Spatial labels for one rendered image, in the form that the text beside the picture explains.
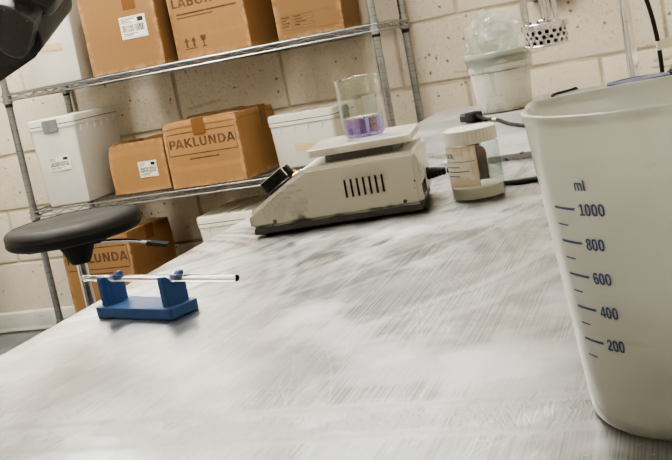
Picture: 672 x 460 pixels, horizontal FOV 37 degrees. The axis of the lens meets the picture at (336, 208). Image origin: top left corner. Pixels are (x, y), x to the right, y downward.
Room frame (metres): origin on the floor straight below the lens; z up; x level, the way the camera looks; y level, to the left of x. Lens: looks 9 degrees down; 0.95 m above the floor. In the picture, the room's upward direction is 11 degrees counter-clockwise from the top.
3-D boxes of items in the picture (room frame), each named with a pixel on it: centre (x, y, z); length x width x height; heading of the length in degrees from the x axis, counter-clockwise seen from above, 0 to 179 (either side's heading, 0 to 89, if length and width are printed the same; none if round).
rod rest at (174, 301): (0.85, 0.18, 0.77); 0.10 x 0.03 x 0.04; 51
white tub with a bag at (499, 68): (2.09, -0.39, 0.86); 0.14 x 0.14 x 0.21
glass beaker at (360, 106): (1.14, -0.05, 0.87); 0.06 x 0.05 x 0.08; 179
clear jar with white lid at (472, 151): (1.12, -0.16, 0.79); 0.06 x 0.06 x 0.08
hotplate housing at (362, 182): (1.17, -0.02, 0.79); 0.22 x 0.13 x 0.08; 79
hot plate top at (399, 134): (1.16, -0.05, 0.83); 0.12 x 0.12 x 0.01; 79
